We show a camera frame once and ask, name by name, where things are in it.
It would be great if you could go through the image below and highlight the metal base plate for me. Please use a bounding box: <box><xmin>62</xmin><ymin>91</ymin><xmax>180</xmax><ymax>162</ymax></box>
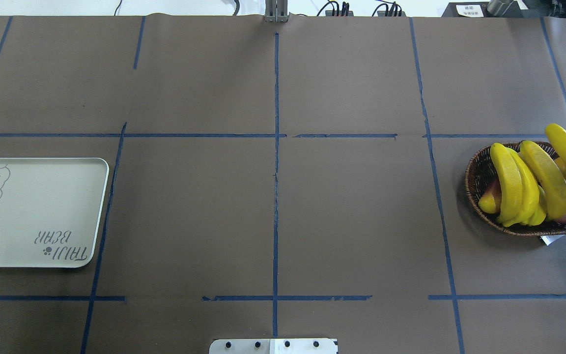
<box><xmin>209</xmin><ymin>338</ymin><xmax>339</xmax><ymax>354</ymax></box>

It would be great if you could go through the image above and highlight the red yellow mango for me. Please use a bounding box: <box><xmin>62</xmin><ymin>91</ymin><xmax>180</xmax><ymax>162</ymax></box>
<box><xmin>478</xmin><ymin>178</ymin><xmax>502</xmax><ymax>214</ymax></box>

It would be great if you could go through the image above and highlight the white bear tray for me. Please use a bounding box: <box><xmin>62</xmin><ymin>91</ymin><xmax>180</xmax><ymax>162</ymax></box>
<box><xmin>0</xmin><ymin>157</ymin><xmax>110</xmax><ymax>268</ymax></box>

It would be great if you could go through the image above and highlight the aluminium frame post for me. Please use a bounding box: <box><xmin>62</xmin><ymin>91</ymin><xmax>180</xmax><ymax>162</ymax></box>
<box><xmin>264</xmin><ymin>0</ymin><xmax>289</xmax><ymax>23</ymax></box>

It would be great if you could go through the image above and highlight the brown wicker basket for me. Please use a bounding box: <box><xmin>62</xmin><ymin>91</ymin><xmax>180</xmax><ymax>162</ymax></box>
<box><xmin>463</xmin><ymin>147</ymin><xmax>566</xmax><ymax>238</ymax></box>

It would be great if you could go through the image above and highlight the white paper tag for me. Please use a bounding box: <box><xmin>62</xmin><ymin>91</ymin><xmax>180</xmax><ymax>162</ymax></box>
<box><xmin>540</xmin><ymin>235</ymin><xmax>564</xmax><ymax>246</ymax></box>

